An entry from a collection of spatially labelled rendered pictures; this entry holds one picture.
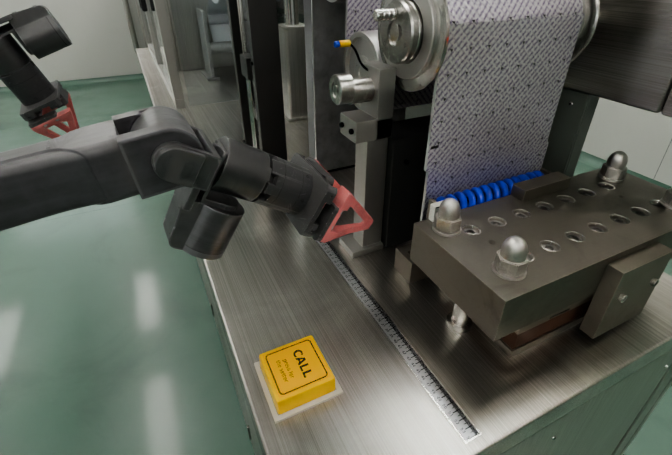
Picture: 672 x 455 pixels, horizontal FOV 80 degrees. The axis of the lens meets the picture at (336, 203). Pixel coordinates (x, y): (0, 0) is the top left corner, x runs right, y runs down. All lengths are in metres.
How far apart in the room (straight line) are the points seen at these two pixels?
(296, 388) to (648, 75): 0.63
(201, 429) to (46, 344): 0.80
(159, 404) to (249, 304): 1.11
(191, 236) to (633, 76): 0.65
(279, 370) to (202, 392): 1.17
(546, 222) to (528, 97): 0.18
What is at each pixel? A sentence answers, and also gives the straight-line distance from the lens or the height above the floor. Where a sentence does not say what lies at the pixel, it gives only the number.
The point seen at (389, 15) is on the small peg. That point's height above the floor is 1.27.
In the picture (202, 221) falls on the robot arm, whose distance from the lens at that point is 0.43.
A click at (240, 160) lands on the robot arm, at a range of 0.41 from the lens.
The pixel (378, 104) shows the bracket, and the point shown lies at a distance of 0.57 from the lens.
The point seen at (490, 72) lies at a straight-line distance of 0.58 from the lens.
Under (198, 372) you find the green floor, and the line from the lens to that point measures 1.72.
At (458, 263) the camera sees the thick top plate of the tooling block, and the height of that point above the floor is 1.03.
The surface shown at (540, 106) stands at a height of 1.14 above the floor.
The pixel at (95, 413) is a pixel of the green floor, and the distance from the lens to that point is 1.76.
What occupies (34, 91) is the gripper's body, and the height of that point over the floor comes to 1.14.
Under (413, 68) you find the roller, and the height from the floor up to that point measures 1.21.
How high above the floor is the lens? 1.33
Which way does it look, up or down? 31 degrees down
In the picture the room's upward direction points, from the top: straight up
